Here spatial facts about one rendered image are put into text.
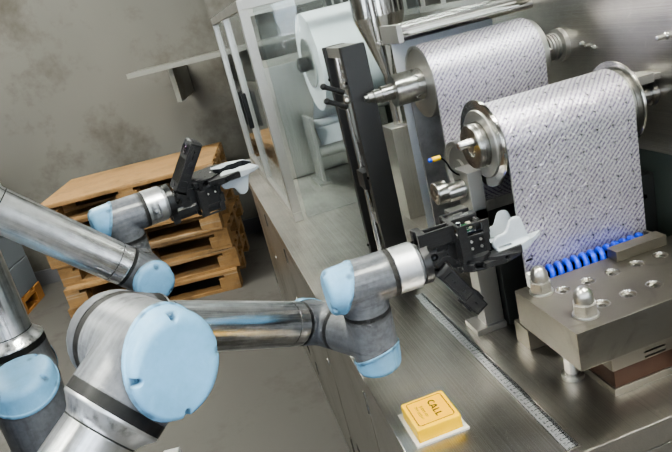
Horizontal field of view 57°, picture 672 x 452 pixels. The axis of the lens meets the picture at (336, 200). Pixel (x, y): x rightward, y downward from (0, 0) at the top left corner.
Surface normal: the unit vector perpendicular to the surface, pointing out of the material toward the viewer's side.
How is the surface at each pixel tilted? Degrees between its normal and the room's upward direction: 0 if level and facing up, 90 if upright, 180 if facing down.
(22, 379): 7
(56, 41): 90
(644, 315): 90
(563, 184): 90
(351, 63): 90
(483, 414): 0
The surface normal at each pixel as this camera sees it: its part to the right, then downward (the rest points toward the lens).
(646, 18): -0.94, 0.29
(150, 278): 0.50, 0.14
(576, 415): -0.23, -0.93
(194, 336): 0.76, -0.05
